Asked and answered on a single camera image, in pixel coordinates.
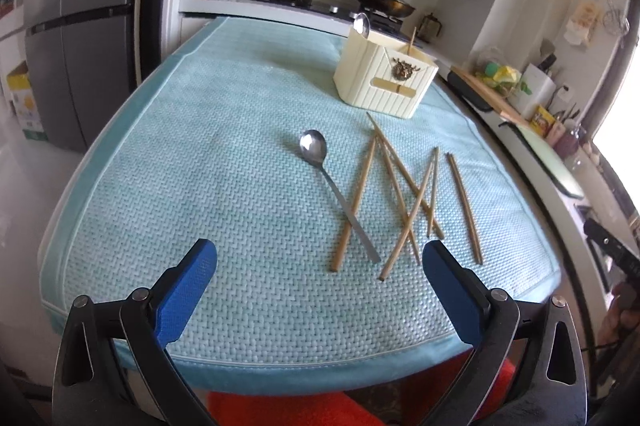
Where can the hanging pale bag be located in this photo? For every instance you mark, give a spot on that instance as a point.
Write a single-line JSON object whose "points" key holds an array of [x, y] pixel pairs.
{"points": [[582, 24]]}

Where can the grey refrigerator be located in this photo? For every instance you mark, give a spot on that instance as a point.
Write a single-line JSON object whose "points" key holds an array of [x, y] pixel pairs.
{"points": [[80, 31]]}

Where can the person's right hand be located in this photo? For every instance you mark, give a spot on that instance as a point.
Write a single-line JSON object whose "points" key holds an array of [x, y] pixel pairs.
{"points": [[614, 316]]}

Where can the purple jar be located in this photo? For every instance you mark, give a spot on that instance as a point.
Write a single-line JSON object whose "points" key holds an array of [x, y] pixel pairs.
{"points": [[569, 142]]}

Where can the light blue woven mat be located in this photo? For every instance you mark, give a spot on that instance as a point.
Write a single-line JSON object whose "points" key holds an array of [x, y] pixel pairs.
{"points": [[225, 216]]}

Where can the yellow green sponge bundle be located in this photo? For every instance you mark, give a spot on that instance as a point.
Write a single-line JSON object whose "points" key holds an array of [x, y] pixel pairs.
{"points": [[500, 76]]}

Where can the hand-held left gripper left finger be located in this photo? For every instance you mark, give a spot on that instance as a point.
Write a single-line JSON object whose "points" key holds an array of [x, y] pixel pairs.
{"points": [[187, 286]]}

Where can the yellow snack packet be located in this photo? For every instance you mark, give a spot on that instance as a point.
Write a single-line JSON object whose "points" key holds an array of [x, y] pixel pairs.
{"points": [[543, 120]]}

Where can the wooden cutting board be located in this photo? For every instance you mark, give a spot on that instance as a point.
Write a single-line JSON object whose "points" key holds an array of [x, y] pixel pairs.
{"points": [[492, 99]]}

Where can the red cloth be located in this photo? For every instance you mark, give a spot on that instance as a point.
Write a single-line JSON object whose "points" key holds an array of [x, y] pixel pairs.
{"points": [[325, 406]]}

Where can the black tray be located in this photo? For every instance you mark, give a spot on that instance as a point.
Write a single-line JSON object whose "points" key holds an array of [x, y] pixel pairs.
{"points": [[467, 94]]}

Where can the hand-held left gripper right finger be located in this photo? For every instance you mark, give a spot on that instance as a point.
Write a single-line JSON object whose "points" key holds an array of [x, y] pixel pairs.
{"points": [[445, 286]]}

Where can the small dark lantern jar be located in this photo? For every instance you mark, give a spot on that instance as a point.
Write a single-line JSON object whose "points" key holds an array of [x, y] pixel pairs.
{"points": [[431, 28]]}

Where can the white knife block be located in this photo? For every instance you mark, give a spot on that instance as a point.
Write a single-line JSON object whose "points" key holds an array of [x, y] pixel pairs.
{"points": [[535, 91]]}

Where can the wooden chopstick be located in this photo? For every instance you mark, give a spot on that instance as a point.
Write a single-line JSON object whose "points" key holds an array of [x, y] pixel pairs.
{"points": [[356, 201], [407, 221], [465, 208], [411, 42], [400, 206], [433, 191], [400, 166]]}

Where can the cream ribbed utensil holder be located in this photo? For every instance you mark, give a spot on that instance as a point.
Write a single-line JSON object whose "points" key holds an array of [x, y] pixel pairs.
{"points": [[380, 79]]}

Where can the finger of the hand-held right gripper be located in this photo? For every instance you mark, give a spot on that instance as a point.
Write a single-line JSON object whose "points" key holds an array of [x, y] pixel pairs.
{"points": [[612, 248]]}

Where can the pale green cutting board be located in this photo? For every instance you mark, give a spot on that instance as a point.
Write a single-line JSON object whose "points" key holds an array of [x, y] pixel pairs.
{"points": [[550, 161]]}

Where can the yellow cardboard box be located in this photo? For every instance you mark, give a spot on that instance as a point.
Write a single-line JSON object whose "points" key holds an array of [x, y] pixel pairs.
{"points": [[25, 106]]}

